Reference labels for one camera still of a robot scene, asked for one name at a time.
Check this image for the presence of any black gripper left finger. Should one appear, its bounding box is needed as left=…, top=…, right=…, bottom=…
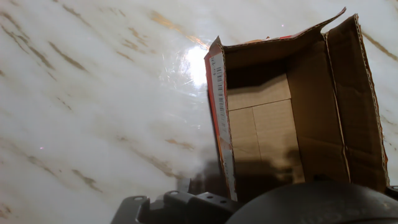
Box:
left=110, top=189, right=244, bottom=224

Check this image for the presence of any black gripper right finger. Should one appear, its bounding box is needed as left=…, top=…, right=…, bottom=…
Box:
left=384, top=185, right=398, bottom=202

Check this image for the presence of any red cardboard box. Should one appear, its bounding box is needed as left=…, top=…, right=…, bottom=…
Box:
left=203, top=6, right=390, bottom=203

